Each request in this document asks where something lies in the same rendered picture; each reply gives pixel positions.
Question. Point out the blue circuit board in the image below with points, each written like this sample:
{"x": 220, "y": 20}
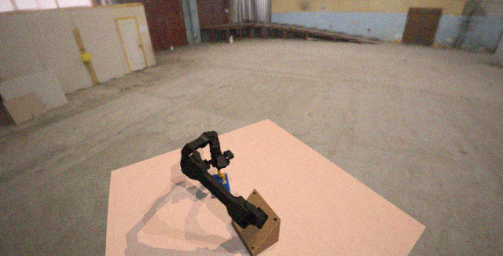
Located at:
{"x": 222, "y": 179}

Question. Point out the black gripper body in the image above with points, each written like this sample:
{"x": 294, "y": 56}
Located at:
{"x": 227, "y": 154}

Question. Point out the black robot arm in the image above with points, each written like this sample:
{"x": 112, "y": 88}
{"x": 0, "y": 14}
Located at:
{"x": 238, "y": 208}

